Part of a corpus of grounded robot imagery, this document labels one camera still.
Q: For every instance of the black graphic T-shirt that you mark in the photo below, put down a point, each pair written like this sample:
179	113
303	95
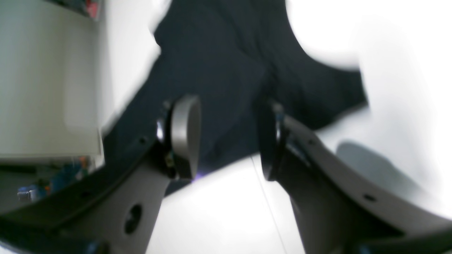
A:
232	54

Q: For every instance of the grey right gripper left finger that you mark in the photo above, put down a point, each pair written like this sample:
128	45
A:
114	209

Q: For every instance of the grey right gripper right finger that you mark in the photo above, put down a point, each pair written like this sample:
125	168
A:
351	202

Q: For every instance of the right grey partition panel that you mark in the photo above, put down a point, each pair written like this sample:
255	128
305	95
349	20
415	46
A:
47	82

